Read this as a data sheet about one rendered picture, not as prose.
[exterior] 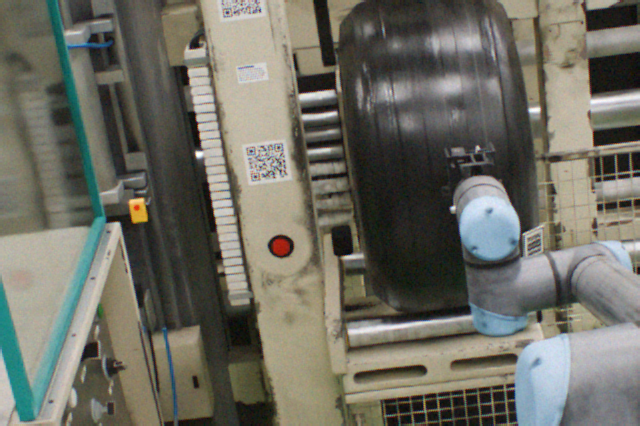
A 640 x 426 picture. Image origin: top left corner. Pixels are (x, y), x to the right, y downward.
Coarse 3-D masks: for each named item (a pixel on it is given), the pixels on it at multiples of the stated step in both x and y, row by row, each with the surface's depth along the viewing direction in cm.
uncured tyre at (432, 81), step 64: (384, 0) 222; (448, 0) 217; (384, 64) 208; (448, 64) 207; (512, 64) 209; (384, 128) 205; (448, 128) 204; (512, 128) 205; (384, 192) 206; (512, 192) 206; (384, 256) 212; (448, 256) 211
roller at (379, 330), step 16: (368, 320) 230; (384, 320) 229; (400, 320) 229; (416, 320) 228; (432, 320) 228; (448, 320) 228; (464, 320) 228; (528, 320) 228; (352, 336) 229; (368, 336) 229; (384, 336) 229; (400, 336) 229; (416, 336) 229; (432, 336) 229
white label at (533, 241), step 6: (540, 228) 211; (528, 234) 210; (534, 234) 211; (540, 234) 211; (528, 240) 211; (534, 240) 212; (540, 240) 212; (528, 246) 212; (534, 246) 213; (540, 246) 213; (528, 252) 213; (534, 252) 213; (540, 252) 214
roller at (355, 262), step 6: (360, 252) 256; (342, 258) 255; (348, 258) 255; (354, 258) 255; (360, 258) 254; (348, 264) 254; (354, 264) 254; (360, 264) 254; (348, 270) 255; (354, 270) 255; (360, 270) 255; (366, 270) 255; (348, 276) 256
